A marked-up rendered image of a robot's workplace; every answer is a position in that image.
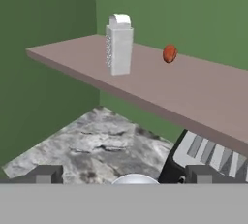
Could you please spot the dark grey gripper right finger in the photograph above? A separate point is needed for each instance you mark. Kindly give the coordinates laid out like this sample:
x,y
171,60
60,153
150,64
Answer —
x,y
201,174

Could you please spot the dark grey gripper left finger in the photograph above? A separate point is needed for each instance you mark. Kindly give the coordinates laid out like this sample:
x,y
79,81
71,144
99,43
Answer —
x,y
48,174

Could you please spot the white round bowl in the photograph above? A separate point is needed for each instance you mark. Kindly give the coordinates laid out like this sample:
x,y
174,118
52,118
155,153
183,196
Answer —
x,y
135,179

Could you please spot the brown cabinet shelf board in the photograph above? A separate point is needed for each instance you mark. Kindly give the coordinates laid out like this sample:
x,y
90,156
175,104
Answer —
x,y
168,82

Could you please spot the silver box cheese grater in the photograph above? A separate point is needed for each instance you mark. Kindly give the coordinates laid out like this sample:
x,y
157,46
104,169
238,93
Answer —
x,y
118,49

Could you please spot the black and white striped appliance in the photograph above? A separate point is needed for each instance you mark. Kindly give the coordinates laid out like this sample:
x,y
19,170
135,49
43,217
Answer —
x,y
206,156

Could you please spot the small red-orange round food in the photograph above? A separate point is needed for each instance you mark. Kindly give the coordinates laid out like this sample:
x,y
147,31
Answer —
x,y
170,53

